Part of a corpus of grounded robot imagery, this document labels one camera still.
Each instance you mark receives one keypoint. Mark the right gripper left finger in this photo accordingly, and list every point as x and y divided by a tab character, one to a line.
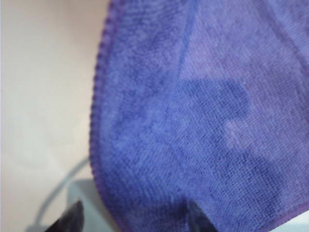
70	221

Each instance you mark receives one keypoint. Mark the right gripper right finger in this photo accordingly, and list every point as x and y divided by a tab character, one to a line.
198	220

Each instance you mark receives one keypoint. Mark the purple microfiber cloth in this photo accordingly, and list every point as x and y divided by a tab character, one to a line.
205	116

